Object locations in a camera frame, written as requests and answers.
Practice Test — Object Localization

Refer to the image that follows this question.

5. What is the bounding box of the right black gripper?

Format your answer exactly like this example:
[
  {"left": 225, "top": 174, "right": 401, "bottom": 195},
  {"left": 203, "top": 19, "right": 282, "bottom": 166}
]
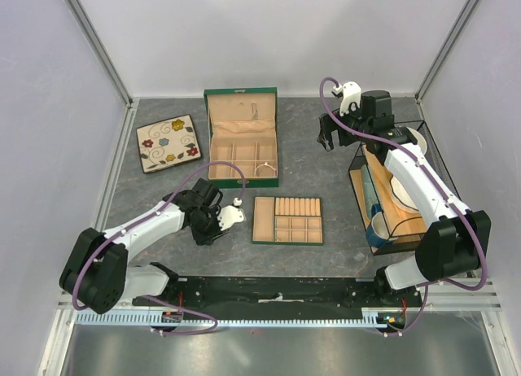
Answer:
[{"left": 317, "top": 98, "right": 372, "bottom": 151}]

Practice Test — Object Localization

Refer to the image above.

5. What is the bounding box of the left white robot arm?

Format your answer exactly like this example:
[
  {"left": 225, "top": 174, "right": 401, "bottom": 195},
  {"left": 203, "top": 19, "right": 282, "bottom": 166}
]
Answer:
[{"left": 59, "top": 178, "right": 226, "bottom": 314}]

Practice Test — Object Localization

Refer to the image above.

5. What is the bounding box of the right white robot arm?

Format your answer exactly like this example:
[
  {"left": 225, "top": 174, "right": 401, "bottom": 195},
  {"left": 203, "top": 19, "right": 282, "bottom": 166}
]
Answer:
[{"left": 317, "top": 81, "right": 491, "bottom": 306}]

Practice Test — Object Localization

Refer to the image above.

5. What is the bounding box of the green jewelry tray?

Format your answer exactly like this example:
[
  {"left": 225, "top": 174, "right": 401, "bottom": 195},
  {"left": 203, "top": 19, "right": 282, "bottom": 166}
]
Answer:
[{"left": 252, "top": 196, "right": 324, "bottom": 246}]

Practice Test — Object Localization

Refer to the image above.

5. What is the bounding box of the green jewelry box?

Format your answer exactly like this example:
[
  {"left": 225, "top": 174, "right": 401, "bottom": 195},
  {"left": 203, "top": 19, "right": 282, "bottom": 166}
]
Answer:
[{"left": 204, "top": 87, "right": 279, "bottom": 188}]

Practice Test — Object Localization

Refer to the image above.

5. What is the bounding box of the floral square ceramic plate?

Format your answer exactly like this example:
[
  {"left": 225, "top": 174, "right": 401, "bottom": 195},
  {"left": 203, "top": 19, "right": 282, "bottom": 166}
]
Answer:
[{"left": 136, "top": 114, "right": 202, "bottom": 173}]

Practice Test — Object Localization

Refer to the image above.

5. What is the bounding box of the white scalloped plate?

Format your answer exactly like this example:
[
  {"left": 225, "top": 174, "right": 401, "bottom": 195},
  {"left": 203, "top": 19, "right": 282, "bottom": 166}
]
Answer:
[{"left": 389, "top": 176, "right": 419, "bottom": 213}]

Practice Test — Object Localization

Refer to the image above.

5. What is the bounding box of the yellow ceramic bowl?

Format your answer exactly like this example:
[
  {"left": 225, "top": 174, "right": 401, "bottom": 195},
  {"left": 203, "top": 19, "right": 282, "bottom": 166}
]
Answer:
[{"left": 407, "top": 127, "right": 428, "bottom": 155}]

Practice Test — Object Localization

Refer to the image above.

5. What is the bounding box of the blue mug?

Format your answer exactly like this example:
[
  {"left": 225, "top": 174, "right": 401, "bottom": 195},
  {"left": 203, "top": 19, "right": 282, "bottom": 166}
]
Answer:
[{"left": 366, "top": 203, "right": 397, "bottom": 249}]

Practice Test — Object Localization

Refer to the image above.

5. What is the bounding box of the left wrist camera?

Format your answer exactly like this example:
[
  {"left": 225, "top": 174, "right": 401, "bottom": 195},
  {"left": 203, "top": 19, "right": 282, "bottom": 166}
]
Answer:
[{"left": 217, "top": 205, "right": 246, "bottom": 231}]

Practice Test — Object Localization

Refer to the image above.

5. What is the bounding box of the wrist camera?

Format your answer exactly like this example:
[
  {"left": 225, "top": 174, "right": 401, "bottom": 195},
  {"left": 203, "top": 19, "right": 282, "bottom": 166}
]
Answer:
[
  {"left": 217, "top": 205, "right": 246, "bottom": 231},
  {"left": 331, "top": 81, "right": 361, "bottom": 117}
]

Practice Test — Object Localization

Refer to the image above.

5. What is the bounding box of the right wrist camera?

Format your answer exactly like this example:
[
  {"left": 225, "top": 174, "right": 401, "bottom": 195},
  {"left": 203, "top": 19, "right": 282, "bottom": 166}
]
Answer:
[{"left": 331, "top": 81, "right": 361, "bottom": 117}]

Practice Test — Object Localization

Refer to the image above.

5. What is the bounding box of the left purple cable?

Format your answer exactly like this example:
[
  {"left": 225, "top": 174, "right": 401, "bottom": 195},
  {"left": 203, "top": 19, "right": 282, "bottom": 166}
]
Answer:
[{"left": 72, "top": 160, "right": 250, "bottom": 337}]

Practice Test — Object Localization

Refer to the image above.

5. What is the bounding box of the purple cable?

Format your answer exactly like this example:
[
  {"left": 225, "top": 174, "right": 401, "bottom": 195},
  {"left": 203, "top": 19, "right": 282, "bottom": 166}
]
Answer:
[
  {"left": 318, "top": 77, "right": 488, "bottom": 290},
  {"left": 72, "top": 160, "right": 250, "bottom": 337}
]

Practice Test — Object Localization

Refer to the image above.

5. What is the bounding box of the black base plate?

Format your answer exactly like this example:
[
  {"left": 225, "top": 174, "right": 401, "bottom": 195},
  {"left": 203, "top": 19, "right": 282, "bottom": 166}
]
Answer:
[{"left": 159, "top": 276, "right": 422, "bottom": 319}]

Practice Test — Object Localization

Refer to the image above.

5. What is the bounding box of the black wire shelf rack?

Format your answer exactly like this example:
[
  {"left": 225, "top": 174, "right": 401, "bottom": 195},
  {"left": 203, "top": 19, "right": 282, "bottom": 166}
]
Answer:
[{"left": 348, "top": 120, "right": 459, "bottom": 256}]

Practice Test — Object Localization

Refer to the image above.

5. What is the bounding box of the grey cable duct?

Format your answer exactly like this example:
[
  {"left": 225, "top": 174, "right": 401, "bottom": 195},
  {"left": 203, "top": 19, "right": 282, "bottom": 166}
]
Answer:
[{"left": 75, "top": 308, "right": 387, "bottom": 329}]

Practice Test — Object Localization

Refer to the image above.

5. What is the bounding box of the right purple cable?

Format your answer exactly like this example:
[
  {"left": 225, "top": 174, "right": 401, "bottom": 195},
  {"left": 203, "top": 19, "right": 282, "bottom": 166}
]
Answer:
[{"left": 318, "top": 77, "right": 488, "bottom": 290}]

